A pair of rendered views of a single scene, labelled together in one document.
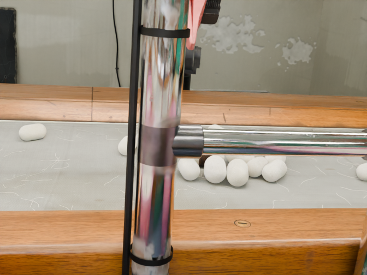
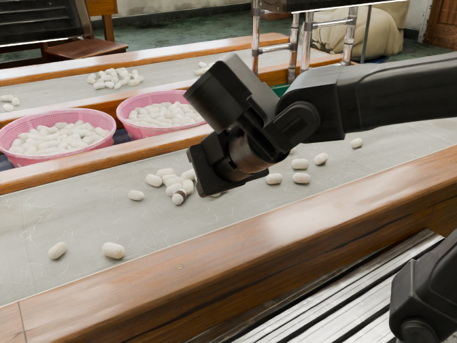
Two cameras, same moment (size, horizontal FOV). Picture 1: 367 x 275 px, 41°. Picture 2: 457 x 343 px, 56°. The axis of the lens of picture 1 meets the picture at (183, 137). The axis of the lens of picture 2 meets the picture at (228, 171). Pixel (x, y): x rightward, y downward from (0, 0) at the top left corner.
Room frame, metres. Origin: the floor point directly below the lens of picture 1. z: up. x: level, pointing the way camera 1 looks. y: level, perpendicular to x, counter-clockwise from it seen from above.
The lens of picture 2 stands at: (1.10, 0.25, 1.19)
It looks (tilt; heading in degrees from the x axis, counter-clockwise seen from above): 30 degrees down; 161
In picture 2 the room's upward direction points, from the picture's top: straight up
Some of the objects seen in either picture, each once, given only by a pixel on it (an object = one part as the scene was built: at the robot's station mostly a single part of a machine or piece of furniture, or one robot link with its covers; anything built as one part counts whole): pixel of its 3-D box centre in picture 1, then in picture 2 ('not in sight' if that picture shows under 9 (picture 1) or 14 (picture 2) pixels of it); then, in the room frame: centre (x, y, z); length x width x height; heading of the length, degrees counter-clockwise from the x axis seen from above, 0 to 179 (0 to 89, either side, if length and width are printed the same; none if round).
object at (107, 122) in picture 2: not in sight; (61, 147); (0.10, 0.18, 0.72); 0.27 x 0.27 x 0.10
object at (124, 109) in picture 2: not in sight; (169, 123); (0.05, 0.45, 0.72); 0.27 x 0.27 x 0.10
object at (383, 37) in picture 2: not in sight; (351, 33); (-1.99, 2.40, 0.40); 0.74 x 0.56 x 0.38; 106
